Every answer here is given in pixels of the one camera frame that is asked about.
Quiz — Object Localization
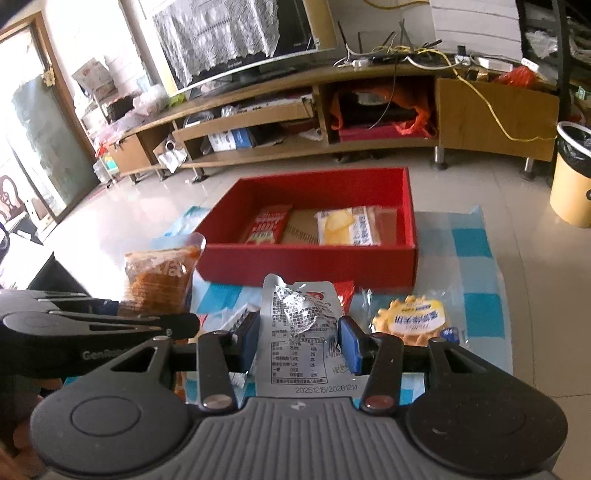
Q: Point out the long red snack packet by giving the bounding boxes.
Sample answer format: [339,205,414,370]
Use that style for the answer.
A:
[239,205,293,244]

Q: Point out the waffle packet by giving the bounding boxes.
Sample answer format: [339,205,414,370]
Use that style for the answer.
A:
[362,288,465,347]

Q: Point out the red cardboard box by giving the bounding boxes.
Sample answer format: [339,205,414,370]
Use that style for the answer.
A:
[193,167,419,288]

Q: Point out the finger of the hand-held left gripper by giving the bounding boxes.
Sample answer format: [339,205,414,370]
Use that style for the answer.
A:
[0,291,122,315]
[0,311,201,340]

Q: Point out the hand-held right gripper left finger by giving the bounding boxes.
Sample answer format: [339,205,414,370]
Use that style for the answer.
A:
[78,311,262,412]

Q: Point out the black router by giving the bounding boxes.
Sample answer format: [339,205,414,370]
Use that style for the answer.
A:
[336,21,444,65]

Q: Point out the glass sliding door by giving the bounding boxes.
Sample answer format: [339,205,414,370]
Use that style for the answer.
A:
[0,11,100,241]

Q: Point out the wicker basket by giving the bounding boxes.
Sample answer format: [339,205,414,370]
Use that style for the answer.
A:
[102,95,137,120]

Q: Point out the black metal rack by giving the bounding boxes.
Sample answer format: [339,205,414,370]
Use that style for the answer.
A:
[517,0,591,123]

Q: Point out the blue checkered cloth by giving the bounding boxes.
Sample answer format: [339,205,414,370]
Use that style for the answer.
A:
[65,205,515,407]

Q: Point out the white lace cloth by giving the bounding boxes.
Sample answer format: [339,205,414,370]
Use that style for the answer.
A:
[153,0,280,72]

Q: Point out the flat screen television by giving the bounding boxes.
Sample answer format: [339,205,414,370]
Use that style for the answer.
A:
[151,0,338,88]

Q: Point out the blue white box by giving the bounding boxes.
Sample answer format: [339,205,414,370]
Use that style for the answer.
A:
[208,128,256,152]

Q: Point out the wooden television stand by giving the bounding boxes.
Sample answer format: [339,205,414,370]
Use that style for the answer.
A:
[104,62,561,183]

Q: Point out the white plastic bag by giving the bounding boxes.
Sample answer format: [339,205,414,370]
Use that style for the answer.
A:
[154,137,186,174]

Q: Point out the orange snack packet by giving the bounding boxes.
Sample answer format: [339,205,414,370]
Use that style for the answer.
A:
[124,233,206,319]

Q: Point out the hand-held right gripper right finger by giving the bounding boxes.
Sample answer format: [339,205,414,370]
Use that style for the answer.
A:
[337,316,505,414]

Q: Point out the printed carton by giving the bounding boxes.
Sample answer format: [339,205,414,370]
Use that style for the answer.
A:
[73,58,114,93]

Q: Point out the yellow chips packet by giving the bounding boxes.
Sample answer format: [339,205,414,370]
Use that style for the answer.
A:
[315,206,398,247]

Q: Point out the orange plastic bag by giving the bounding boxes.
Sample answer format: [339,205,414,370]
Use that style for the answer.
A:
[330,83,438,138]

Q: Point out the red plastic bag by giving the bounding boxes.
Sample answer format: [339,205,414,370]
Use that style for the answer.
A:
[494,66,539,86]

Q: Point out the cream trash bin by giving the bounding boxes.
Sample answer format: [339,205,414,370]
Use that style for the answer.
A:
[549,121,591,228]

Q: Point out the silver snack packet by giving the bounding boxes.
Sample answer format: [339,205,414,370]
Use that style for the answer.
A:
[256,273,354,398]

